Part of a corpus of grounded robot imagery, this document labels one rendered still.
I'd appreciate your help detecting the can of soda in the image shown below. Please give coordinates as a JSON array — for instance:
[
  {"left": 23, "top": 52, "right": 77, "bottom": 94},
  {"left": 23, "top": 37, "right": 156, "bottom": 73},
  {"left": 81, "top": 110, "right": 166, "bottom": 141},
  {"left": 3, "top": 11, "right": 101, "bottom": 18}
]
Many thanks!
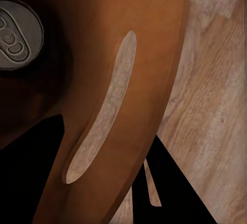
[{"left": 0, "top": 0, "right": 59, "bottom": 85}]

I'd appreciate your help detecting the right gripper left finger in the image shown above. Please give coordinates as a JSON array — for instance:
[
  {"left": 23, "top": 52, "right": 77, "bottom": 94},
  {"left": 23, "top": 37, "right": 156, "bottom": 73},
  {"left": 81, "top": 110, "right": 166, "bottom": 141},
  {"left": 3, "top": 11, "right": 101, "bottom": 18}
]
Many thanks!
[{"left": 0, "top": 114, "right": 65, "bottom": 224}]

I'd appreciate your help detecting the trash can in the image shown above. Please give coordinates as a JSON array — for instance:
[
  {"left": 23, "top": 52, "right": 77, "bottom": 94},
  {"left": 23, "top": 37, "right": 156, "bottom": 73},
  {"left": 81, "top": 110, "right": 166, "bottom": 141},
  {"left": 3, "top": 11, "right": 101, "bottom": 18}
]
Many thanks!
[{"left": 0, "top": 0, "right": 189, "bottom": 224}]

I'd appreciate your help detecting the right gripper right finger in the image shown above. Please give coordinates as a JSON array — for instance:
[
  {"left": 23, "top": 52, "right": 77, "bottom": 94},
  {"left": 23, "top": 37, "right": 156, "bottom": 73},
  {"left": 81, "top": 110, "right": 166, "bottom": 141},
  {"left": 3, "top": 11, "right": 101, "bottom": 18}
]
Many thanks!
[{"left": 132, "top": 135, "right": 217, "bottom": 224}]

